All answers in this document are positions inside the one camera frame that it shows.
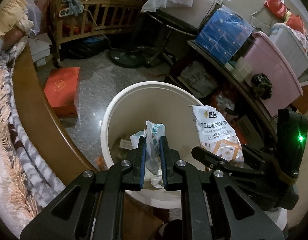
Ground black crumpled bag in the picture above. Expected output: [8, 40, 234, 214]
[251, 73, 272, 100]

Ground wooden baby crib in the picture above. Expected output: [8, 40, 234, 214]
[49, 0, 147, 67]

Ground yellow frilled pillow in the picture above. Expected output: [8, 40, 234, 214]
[0, 0, 34, 38]

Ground red gift box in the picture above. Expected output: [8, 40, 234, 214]
[44, 67, 80, 118]

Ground pink storage bin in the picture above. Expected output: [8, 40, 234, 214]
[244, 31, 303, 116]

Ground white storage bin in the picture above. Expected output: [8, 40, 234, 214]
[269, 23, 308, 78]

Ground red hanging bag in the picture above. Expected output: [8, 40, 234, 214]
[264, 0, 288, 19]

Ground striped fleece blanket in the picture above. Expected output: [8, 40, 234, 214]
[0, 37, 65, 219]

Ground black fan base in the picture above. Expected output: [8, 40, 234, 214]
[107, 48, 148, 68]

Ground blue tissue pack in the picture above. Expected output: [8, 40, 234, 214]
[195, 6, 255, 64]

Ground cream trash bin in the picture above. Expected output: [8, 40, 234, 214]
[100, 81, 207, 209]

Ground wooden bed frame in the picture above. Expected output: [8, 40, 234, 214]
[12, 46, 163, 239]

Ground clear printed plastic bag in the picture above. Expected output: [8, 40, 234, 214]
[130, 120, 165, 189]

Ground white orange snack bag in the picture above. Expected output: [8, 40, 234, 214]
[192, 106, 244, 167]

